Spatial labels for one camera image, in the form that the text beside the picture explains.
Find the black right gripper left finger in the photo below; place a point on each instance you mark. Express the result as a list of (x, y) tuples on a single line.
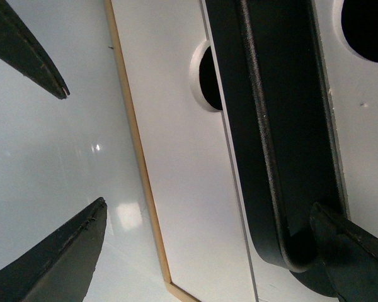
[(61, 266)]

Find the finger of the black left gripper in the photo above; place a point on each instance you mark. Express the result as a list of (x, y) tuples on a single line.
[(21, 50), (273, 85)]

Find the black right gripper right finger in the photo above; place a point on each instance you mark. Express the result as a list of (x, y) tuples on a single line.
[(349, 254)]

